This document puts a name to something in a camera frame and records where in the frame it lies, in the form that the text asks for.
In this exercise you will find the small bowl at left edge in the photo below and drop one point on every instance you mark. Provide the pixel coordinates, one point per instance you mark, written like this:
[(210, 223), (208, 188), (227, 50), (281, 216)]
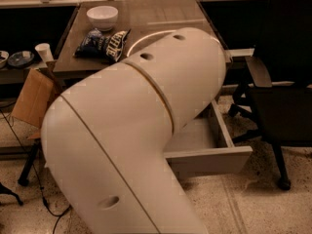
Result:
[(3, 58)]

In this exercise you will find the blue chip bag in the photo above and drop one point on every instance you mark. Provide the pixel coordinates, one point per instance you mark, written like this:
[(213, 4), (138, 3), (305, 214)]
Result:
[(97, 45)]

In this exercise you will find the white paper cup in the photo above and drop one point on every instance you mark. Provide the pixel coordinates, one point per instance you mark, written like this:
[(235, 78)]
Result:
[(44, 51)]

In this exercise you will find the brown cardboard box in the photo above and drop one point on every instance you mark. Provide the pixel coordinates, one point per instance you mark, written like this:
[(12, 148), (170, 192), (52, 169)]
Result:
[(40, 89)]

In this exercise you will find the dark round plate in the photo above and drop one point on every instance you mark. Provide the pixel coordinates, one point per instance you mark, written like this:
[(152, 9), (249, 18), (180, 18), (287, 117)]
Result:
[(21, 59)]

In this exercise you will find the white ceramic bowl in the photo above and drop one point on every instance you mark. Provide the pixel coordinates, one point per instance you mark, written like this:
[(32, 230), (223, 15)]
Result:
[(103, 18)]

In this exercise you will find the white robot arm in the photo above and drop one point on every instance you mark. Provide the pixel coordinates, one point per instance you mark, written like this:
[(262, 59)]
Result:
[(103, 138)]

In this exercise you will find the open grey top drawer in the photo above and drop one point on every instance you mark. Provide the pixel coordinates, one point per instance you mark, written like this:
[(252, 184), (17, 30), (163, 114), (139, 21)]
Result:
[(204, 147)]

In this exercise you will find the grey drawer cabinet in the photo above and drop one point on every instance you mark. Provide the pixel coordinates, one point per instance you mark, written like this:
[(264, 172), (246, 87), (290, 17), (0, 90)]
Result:
[(146, 13)]

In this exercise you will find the black office chair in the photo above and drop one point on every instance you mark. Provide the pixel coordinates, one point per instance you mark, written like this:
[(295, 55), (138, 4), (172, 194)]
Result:
[(276, 91)]

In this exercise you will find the black tripod leg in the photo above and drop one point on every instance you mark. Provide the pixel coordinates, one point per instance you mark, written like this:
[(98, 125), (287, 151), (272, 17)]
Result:
[(23, 179)]

